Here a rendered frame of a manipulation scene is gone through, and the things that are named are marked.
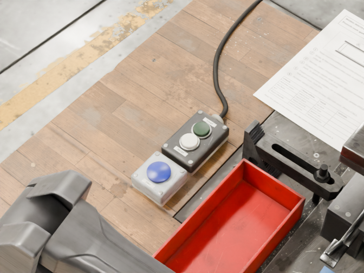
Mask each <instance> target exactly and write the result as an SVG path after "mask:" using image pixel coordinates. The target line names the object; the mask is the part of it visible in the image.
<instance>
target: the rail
mask: <svg viewBox="0 0 364 273"><path fill-rule="evenodd" d="M363 217H364V210H363V211H362V212H361V214H360V215H359V216H358V218H357V219H356V220H355V222H354V223H353V224H352V226H351V227H350V228H349V229H348V231H347V232H346V233H345V234H344V236H343V237H342V238H341V240H342V241H343V243H344V242H345V241H346V240H347V238H348V237H349V236H350V234H351V233H352V232H353V231H354V229H355V228H356V227H357V225H358V224H359V222H361V220H362V219H363Z"/></svg>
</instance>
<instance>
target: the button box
mask: <svg viewBox="0 0 364 273"><path fill-rule="evenodd" d="M261 1H263V0H256V1H254V2H253V3H252V4H251V5H250V6H249V7H248V8H247V9H246V10H245V11H244V12H243V13H242V14H241V15H240V17H239V18H238V19H237V20H236V21H235V23H234V24H233V25H232V26H231V28H230V29H229V30H228V32H227V33H226V34H225V36H224V37H223V39H222V41H221V42H220V44H219V46H218V48H217V51H216V53H215V56H214V60H213V83H214V88H215V90H216V93H217V95H218V96H219V98H220V100H221V102H222V104H223V111H222V112H221V113H220V115H217V114H213V115H212V116H210V115H208V114H207V113H205V112H203V111H202V110H198V111H197V112H196V113H195V114H194V115H193V116H192V117H191V118H190V119H189V120H188V121H187V122H185V123H184V124H183V125H182V126H181V127H180V128H179V129H178V130H177V131H176V132H175V133H174V134H173V135H172V136H171V137H170V138H169V139H168V140H167V141H166V142H165V143H164V144H163V145H162V146H161V153H162V154H163V155H164V156H166V157H168V158H169V159H171V160H172V161H174V162H175V163H176V164H178V165H179V166H181V167H182V168H184V169H185V170H187V174H188V175H189V176H193V175H194V174H195V173H196V172H197V171H198V170H199V169H200V168H201V167H202V166H203V165H204V164H205V163H206V162H207V160H208V159H209V158H210V157H211V156H212V155H213V154H214V153H215V152H216V151H217V150H218V149H219V148H220V147H221V146H222V145H223V144H224V143H225V142H226V141H227V139H228V138H229V128H228V126H226V125H224V121H223V117H224V116H225V115H226V113H227V112H228V103H227V101H226V99H225V97H224V95H223V93H222V92H221V90H220V88H219V84H218V60H219V56H220V53H221V51H222V48H223V46H224V44H225V43H226V41H227V40H228V38H229V37H230V35H231V34H232V32H233V31H234V30H235V28H236V27H237V25H239V24H240V22H241V21H242V20H243V19H244V17H245V16H246V15H247V14H248V13H249V12H250V11H251V10H252V9H253V8H254V7H255V6H256V5H257V4H259V3H260V2H261ZM198 122H205V123H207V124H208V125H209V126H210V132H209V134H208V135H207V136H203V137H200V136H197V138H198V145H197V146H196V147H195V148H191V149H188V148H185V147H183V146H182V145H181V138H182V136H183V135H185V134H187V133H192V134H194V133H193V126H194V124H196V123H198Z"/></svg>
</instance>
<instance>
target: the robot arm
mask: <svg viewBox="0 0 364 273"><path fill-rule="evenodd" d="M91 185H92V181H90V180H89V179H88V178H86V177H85V176H83V175H82V174H80V173H79V172H76V171H74V170H65V171H61V172H57V173H53V174H48V175H44V176H41V177H37V178H33V179H32V180H31V182H30V183H29V184H28V185H27V186H26V188H25V189H24V191H23V192H22V193H21V194H20V195H19V197H18V198H17V199H16V200H15V201H14V203H13V204H12V205H11V206H10V207H9V209H8V210H7V211H6V213H5V214H4V215H3V216H2V217H1V219H0V273H176V272H174V271H173V270H171V269H170V268H168V267H167V266H165V265H163V264H162V263H161V262H159V261H158V260H156V259H155V258H153V257H152V256H151V255H149V254H148V253H146V252H144V251H143V250H141V249H140V248H139V247H137V246H136V245H134V244H133V243H132V242H130V241H129V240H128V239H127V238H125V237H124V236H123V235H122V234H120V233H119V232H118V231H117V230H116V229H115V228H113V227H112V226H111V225H110V223H108V222H107V221H106V220H105V219H104V218H103V216H102V215H100V214H99V213H98V211H97V209H96V208H95V207H94V206H93V205H91V204H90V203H88V202H87V201H86V199H87V196H88V193H89V190H90V188H91Z"/></svg>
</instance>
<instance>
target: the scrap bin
mask: <svg viewBox="0 0 364 273"><path fill-rule="evenodd" d="M305 200H306V198H305V197H304V196H302V195H300V194H299V193H297V192H296V191H294V190H293V189H291V188H290V187H288V186H287V185H285V184H284V183H282V182H280V181H279V180H277V179H276V178H274V177H273V176H271V175H270V174H268V173H266V172H265V171H263V170H262V169H260V168H259V167H257V166H256V165H254V164H253V163H251V162H249V161H248V160H246V159H245V158H243V159H242V160H241V161H240V162H239V163H238V164H237V166H236V167H235V168H234V169H233V170H232V171H231V172H230V173H229V174H228V175H227V176H226V177H225V178H224V179H223V180H222V181H221V183H220V184H219V185H218V186H217V187H216V188H215V189H214V190H213V191H212V192H211V193H210V194H209V195H208V196H207V197H206V198H205V200H204V201H203V202H202V203H201V204H200V205H199V206H198V207H197V208H196V209H195V210H194V211H193V212H192V213H191V214H190V215H189V217H188V218H187V219H186V220H185V221H184V222H183V223H182V224H181V226H180V227H178V228H177V229H176V230H175V232H174V233H173V234H172V235H171V236H170V237H169V238H168V239H167V240H166V242H165V243H164V244H163V245H162V246H161V247H160V248H159V249H158V250H157V251H156V252H155V253H154V254H153V255H152V257H153V258H155V259H156V260H158V261H159V262H161V263H162V264H163V265H165V266H167V267H168V268H170V269H171V270H173V271H174V272H176V273H255V272H256V271H257V270H258V269H259V268H260V266H261V265H262V264H263V263H264V262H265V260H266V259H267V258H268V257H269V256H270V255H271V253H272V252H273V251H274V250H275V249H276V247H277V246H278V245H279V243H280V242H281V241H282V240H283V238H284V237H285V236H286V235H287V234H288V233H289V231H290V230H291V229H292V228H293V227H294V225H295V224H296V223H297V222H298V221H299V219H300V218H301V216H302V212H303V208H304V203H305Z"/></svg>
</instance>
